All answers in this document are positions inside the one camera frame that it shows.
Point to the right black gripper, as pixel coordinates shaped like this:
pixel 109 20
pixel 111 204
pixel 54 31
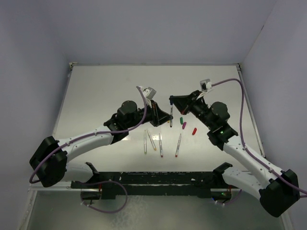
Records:
pixel 184 103

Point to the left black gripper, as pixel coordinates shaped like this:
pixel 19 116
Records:
pixel 158 116

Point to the blue pen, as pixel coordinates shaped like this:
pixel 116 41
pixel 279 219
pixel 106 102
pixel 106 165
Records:
pixel 171 113

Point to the green pen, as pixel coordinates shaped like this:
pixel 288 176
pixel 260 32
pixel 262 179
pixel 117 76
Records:
pixel 145 142

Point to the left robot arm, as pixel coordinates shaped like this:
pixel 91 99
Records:
pixel 50 161

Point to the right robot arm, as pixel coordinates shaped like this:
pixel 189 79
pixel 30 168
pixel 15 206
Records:
pixel 276 189

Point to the purple pen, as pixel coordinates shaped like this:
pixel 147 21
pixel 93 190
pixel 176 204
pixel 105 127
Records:
pixel 160 146

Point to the red pen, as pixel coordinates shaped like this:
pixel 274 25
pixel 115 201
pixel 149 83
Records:
pixel 178 145

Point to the yellow pen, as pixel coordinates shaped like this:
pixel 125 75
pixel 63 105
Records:
pixel 151 140

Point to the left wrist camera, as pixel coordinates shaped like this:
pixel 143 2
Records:
pixel 148 92

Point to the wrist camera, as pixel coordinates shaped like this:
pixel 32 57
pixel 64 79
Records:
pixel 148 92
pixel 205 85

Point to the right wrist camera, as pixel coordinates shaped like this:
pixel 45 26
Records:
pixel 205 85

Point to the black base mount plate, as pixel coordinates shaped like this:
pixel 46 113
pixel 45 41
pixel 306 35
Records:
pixel 108 185

